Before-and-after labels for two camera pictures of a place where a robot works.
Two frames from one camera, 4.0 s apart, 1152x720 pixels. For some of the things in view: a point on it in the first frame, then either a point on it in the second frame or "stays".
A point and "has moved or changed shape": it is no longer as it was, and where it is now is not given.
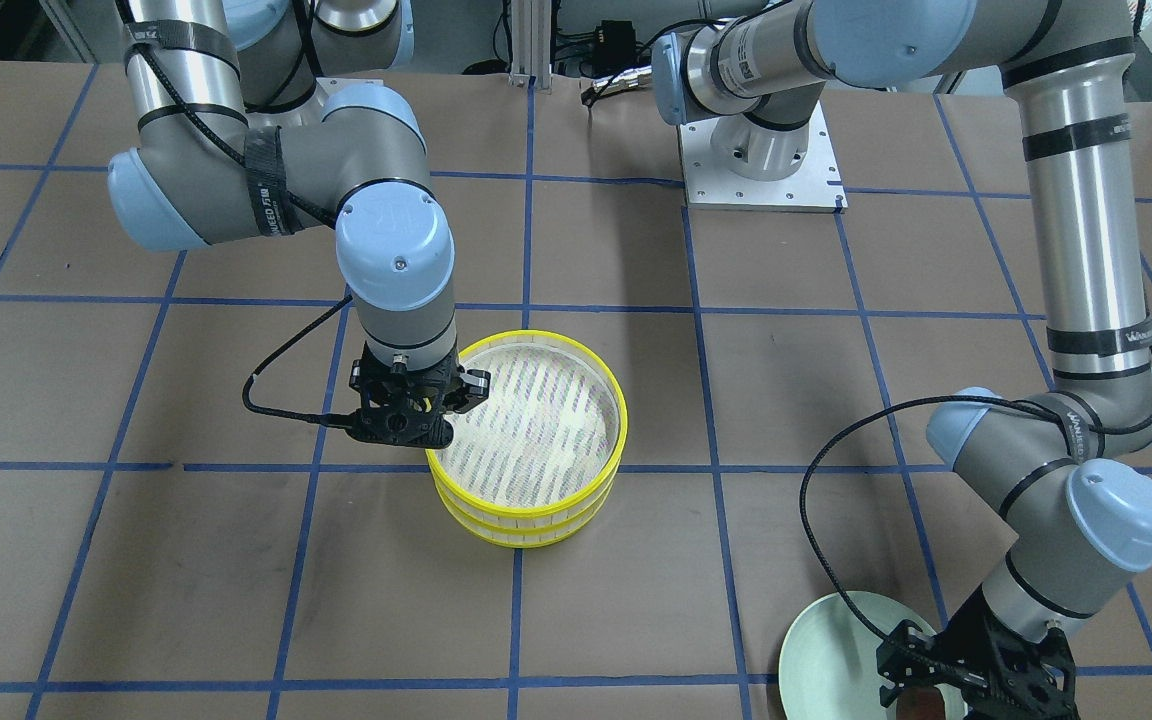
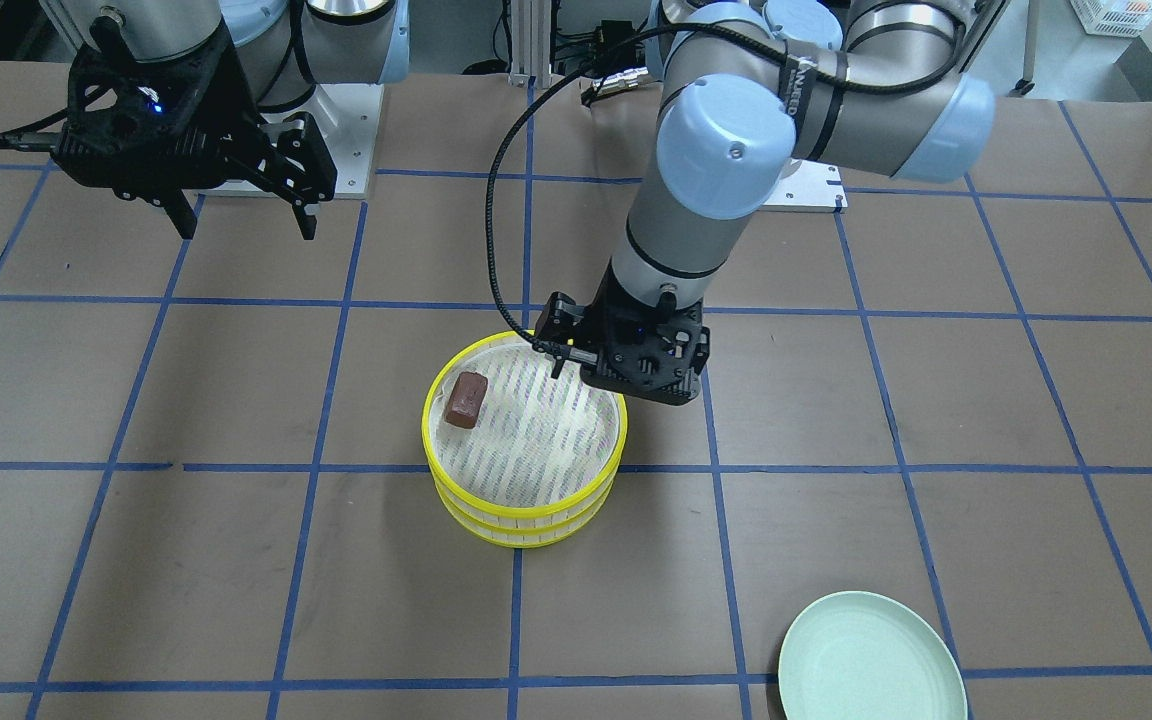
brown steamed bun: x=920 y=702 has moved or changed shape
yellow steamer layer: x=547 y=439 stays
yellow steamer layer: x=521 y=537 stays
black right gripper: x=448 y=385 to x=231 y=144
